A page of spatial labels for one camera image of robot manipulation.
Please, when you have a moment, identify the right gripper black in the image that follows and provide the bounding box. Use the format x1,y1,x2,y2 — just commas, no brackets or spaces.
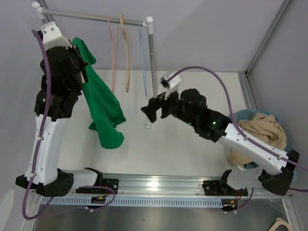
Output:
141,86,196,128

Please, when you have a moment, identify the green t shirt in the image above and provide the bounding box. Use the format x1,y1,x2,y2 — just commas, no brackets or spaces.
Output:
72,37,126,149

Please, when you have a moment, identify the pink wire hanger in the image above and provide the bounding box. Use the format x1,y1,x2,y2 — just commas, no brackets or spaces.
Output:
108,17,119,93

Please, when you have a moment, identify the blue wire hanger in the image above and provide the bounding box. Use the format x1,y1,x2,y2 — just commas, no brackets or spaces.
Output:
138,21,147,97

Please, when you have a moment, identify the beige wooden hanger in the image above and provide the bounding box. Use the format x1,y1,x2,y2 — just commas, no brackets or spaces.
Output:
120,14,131,93

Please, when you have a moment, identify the grey blue t shirt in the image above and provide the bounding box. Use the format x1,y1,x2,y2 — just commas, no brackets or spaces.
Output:
227,109,292,168

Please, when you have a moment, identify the beige t shirt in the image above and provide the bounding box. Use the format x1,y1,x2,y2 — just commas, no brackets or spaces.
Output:
227,113,288,167

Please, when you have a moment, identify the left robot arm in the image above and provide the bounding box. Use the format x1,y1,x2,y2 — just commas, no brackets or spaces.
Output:
15,46,118,197

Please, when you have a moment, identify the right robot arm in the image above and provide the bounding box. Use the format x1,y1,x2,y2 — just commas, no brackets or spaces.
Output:
141,89,299,196

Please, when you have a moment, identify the wooden hanger on floor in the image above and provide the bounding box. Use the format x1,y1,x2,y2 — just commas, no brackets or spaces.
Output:
269,218,293,231

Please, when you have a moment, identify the metal clothes rack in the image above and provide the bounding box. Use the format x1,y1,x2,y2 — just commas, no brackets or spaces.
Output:
32,0,158,97

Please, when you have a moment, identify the white laundry basket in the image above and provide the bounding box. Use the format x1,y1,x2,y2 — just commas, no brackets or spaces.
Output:
237,163,255,171

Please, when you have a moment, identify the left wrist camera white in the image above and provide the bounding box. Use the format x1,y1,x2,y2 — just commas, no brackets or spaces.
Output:
40,21,72,51

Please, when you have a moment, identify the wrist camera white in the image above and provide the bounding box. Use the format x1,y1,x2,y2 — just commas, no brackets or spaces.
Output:
40,21,72,51
157,72,181,100

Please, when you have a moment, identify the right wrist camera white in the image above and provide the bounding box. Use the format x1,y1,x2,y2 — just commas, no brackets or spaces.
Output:
157,72,181,100

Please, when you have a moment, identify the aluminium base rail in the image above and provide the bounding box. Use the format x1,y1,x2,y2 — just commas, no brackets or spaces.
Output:
31,175,293,199

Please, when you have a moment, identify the slotted cable duct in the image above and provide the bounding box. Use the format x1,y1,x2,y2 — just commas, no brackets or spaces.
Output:
51,195,223,208

